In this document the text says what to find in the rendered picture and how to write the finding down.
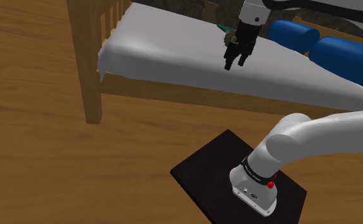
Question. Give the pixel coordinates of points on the dark robot stand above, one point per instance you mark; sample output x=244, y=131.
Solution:
x=206, y=167

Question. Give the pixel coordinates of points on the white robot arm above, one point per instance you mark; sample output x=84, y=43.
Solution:
x=318, y=130

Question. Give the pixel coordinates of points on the blue cylindrical pillow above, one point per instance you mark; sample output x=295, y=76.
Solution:
x=291, y=35
x=346, y=59

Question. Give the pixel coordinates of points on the wooden bed with white mattress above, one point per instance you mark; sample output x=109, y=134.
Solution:
x=169, y=46

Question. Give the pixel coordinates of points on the green flat object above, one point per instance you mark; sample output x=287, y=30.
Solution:
x=225, y=28

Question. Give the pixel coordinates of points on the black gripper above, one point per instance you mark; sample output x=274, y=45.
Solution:
x=246, y=32

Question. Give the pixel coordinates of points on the grey-brown small round object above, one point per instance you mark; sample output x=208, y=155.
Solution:
x=230, y=38

